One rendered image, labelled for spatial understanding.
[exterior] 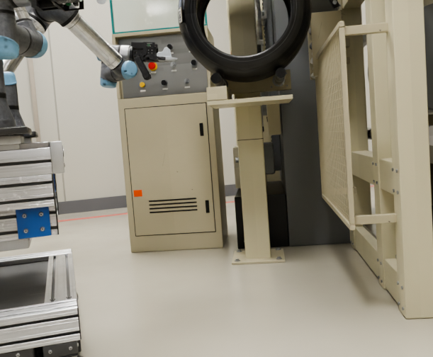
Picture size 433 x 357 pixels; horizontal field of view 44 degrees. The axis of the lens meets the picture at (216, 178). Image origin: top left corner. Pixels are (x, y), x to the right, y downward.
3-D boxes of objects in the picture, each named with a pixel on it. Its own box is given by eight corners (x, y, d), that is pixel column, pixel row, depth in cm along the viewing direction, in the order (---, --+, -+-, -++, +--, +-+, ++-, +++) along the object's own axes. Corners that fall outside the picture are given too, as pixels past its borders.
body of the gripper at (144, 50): (156, 42, 237) (129, 41, 238) (155, 61, 238) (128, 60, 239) (159, 44, 244) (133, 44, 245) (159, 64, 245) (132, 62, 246)
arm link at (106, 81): (109, 83, 234) (110, 58, 235) (96, 86, 242) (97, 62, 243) (124, 86, 240) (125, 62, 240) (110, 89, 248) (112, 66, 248)
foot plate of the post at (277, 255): (234, 252, 294) (234, 248, 294) (283, 250, 292) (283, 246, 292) (231, 264, 268) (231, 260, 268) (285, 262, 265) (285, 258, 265)
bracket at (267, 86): (211, 95, 268) (210, 76, 268) (290, 89, 265) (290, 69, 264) (210, 95, 265) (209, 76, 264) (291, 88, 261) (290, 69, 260)
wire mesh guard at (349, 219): (322, 197, 270) (313, 57, 265) (325, 197, 270) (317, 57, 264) (349, 230, 181) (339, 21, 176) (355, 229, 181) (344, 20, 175)
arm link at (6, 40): (32, 59, 139) (28, 17, 138) (9, 54, 128) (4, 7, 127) (5, 62, 140) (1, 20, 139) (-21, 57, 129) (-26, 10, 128)
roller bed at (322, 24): (310, 80, 275) (306, 21, 273) (339, 77, 274) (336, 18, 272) (313, 76, 256) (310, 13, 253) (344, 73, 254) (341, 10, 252)
